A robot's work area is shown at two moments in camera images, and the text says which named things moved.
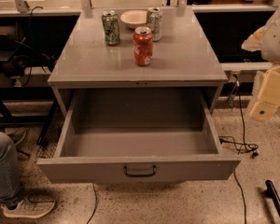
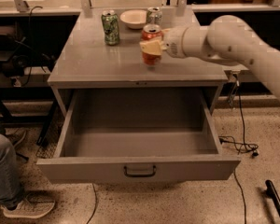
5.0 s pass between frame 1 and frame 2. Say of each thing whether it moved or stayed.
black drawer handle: stayed
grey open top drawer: stayed
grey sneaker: stayed
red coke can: moved
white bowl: stayed
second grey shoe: stayed
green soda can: stayed
